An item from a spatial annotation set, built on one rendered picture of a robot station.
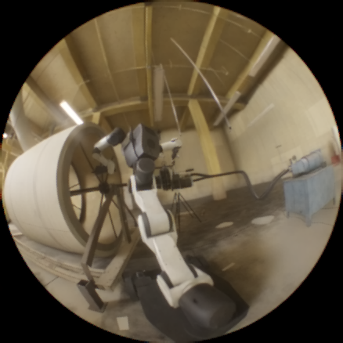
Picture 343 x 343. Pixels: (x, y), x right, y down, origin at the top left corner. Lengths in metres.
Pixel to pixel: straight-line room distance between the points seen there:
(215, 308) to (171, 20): 6.53
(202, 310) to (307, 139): 7.87
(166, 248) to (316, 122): 7.89
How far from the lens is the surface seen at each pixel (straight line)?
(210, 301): 0.44
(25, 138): 5.41
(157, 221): 0.62
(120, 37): 6.23
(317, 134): 7.78
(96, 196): 2.55
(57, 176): 0.92
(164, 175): 1.29
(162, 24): 6.16
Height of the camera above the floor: 0.72
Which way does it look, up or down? 11 degrees up
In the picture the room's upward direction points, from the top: 10 degrees counter-clockwise
